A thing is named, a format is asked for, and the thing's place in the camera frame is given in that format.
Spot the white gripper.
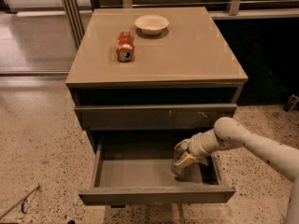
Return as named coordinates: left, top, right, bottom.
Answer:
left=174, top=133, right=210, bottom=168

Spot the clear plastic water bottle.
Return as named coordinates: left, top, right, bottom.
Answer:
left=171, top=144, right=190, bottom=176

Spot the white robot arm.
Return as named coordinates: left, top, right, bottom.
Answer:
left=171, top=117, right=299, bottom=224

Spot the grey drawer cabinet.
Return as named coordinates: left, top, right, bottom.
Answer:
left=64, top=7, right=249, bottom=210

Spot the orange soda can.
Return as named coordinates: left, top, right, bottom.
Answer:
left=116, top=31, right=135, bottom=62

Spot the white bowl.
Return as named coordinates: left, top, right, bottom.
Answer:
left=135, top=15, right=169, bottom=35

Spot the metal rod on floor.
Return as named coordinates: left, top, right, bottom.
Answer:
left=0, top=184, right=40, bottom=219

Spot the grey window frame post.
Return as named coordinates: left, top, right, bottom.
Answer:
left=62, top=0, right=84, bottom=49

